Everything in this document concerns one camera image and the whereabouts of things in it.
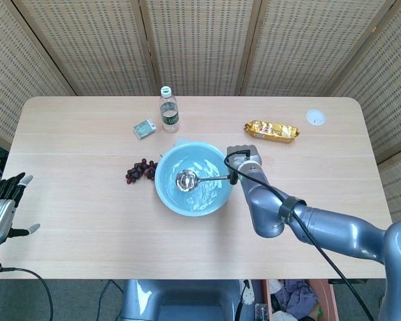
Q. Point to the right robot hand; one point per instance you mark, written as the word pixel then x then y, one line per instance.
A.
pixel 252 154

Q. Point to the metal ladle with black grip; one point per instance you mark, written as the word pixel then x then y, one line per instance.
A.
pixel 186 181

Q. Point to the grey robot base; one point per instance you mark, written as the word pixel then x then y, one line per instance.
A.
pixel 180 301

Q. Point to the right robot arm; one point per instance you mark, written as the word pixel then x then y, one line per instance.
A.
pixel 321 224

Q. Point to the light blue bowl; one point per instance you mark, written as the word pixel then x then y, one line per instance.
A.
pixel 173 200

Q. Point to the clear plastic water bottle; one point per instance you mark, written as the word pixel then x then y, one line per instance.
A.
pixel 170 115

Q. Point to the gold biscuit packet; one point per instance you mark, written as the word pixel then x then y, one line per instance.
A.
pixel 272 132

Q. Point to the white round table cap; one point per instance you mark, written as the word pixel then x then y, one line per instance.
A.
pixel 315 117

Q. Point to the small green card box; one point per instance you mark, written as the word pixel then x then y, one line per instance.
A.
pixel 143 128

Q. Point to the bunch of red grapes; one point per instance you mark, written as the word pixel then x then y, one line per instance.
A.
pixel 138 171

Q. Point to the woven folding screen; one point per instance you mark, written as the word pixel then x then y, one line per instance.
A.
pixel 200 43

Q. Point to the white handheld device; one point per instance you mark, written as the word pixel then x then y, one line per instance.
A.
pixel 248 292

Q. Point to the pile of clothes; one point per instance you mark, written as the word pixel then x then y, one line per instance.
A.
pixel 294 294

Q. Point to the pink storage bin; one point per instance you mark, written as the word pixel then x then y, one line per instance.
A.
pixel 327 297

